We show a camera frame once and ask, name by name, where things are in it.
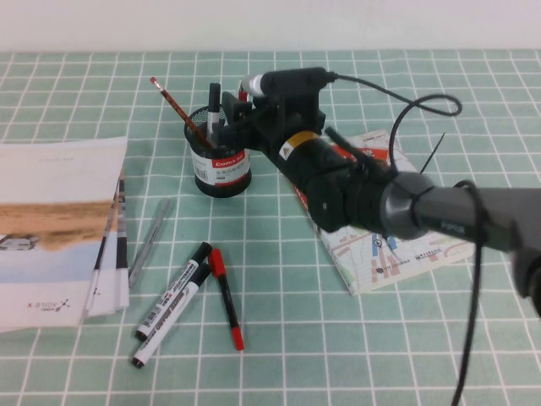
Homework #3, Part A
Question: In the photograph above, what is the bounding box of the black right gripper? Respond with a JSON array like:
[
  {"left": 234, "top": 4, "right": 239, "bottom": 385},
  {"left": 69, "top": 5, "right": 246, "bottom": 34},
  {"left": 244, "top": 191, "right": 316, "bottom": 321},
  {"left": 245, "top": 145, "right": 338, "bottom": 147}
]
[{"left": 210, "top": 89, "right": 327, "bottom": 161}]

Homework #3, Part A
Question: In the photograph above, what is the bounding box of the black mesh pen holder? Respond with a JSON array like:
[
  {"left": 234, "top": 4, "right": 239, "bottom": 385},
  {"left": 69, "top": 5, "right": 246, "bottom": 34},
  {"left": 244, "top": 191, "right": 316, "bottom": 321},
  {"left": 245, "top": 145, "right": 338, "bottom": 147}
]
[{"left": 183, "top": 104, "right": 254, "bottom": 198}]

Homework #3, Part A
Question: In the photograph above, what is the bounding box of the grey translucent pen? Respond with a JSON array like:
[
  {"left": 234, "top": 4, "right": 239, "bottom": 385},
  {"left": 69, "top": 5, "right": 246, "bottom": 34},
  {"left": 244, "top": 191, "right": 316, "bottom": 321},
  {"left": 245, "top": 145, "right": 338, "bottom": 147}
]
[{"left": 128, "top": 198, "right": 172, "bottom": 289}]

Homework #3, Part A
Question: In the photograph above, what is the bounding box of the white marker with black cap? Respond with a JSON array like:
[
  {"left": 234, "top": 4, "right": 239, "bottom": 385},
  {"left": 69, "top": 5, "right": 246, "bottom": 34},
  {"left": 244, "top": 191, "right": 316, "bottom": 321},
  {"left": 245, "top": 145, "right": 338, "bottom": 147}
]
[{"left": 205, "top": 83, "right": 223, "bottom": 145}]

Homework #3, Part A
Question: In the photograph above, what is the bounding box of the red pencil with eraser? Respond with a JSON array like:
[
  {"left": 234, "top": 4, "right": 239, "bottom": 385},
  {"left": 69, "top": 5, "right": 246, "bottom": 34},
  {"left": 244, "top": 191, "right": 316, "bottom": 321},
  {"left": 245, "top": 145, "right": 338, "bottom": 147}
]
[{"left": 149, "top": 77, "right": 214, "bottom": 149}]

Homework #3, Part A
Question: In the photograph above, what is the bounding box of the black and white striped magazine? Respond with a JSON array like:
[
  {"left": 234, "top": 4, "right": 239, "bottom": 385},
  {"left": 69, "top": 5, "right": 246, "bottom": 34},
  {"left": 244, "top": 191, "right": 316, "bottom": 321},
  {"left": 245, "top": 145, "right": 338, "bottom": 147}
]
[{"left": 93, "top": 168, "right": 129, "bottom": 272}]

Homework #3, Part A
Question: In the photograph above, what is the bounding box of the black cap whiteboard marker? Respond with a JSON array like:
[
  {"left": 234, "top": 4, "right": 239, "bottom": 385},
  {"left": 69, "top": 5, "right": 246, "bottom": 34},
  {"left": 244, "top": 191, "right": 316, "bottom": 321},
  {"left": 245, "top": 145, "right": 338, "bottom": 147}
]
[
  {"left": 134, "top": 241, "right": 214, "bottom": 342},
  {"left": 130, "top": 262, "right": 212, "bottom": 369}
]

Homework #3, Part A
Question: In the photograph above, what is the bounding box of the black marker with red cap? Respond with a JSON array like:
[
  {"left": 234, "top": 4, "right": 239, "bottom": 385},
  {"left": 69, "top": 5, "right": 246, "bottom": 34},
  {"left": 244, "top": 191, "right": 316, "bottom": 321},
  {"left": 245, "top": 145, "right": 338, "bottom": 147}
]
[{"left": 208, "top": 248, "right": 246, "bottom": 353}]

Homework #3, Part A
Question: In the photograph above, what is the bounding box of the black zip tie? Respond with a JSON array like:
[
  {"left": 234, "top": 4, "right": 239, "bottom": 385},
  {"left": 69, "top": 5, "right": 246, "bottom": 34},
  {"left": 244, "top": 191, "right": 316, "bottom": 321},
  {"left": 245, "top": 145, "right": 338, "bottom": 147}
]
[{"left": 420, "top": 132, "right": 446, "bottom": 175}]

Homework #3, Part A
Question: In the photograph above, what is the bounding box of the red and white map book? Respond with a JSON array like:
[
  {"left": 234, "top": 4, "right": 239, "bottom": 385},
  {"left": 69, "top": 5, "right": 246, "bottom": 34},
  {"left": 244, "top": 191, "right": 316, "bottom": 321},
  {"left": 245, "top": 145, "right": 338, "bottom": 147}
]
[{"left": 291, "top": 129, "right": 475, "bottom": 297}]

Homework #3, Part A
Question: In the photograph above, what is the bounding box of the landscape cover magazine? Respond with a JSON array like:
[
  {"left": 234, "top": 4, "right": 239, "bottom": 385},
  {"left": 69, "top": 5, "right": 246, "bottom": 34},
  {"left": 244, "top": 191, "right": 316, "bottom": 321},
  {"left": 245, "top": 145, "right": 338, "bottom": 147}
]
[{"left": 0, "top": 135, "right": 128, "bottom": 334}]

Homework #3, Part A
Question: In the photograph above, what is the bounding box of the green checked tablecloth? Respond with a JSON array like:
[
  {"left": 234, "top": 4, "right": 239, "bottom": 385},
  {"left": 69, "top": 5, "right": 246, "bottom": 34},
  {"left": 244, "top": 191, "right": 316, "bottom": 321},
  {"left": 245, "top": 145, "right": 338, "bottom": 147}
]
[{"left": 0, "top": 49, "right": 541, "bottom": 406}]

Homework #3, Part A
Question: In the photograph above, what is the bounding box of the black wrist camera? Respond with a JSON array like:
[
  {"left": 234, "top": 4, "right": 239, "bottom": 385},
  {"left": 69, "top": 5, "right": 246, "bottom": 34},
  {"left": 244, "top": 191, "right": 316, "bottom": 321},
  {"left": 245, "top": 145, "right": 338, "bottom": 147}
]
[{"left": 241, "top": 66, "right": 330, "bottom": 101}]

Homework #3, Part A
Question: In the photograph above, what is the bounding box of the black camera cable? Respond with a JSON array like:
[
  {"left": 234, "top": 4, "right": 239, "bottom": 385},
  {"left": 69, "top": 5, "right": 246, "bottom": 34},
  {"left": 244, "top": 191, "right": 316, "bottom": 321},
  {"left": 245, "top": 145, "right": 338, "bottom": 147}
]
[{"left": 325, "top": 72, "right": 488, "bottom": 406}]

